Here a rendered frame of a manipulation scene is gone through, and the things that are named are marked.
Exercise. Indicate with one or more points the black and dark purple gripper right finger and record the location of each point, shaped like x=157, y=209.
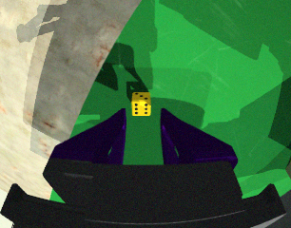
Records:
x=193, y=145

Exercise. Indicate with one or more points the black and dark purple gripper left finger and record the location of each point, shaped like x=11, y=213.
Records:
x=94, y=143

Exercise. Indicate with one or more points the yellow die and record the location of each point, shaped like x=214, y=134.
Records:
x=141, y=103

